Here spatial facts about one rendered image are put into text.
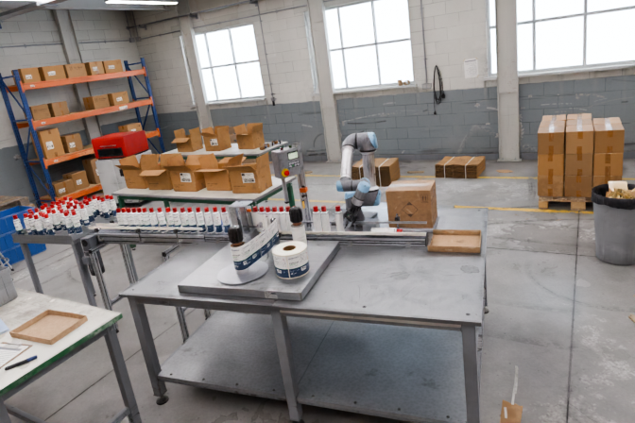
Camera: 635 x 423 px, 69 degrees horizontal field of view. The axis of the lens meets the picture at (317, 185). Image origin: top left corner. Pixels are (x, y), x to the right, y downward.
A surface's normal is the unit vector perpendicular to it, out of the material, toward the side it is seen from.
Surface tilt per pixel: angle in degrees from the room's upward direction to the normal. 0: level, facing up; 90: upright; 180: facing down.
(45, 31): 90
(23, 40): 90
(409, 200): 90
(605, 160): 89
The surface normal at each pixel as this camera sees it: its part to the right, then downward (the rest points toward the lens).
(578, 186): -0.47, 0.30
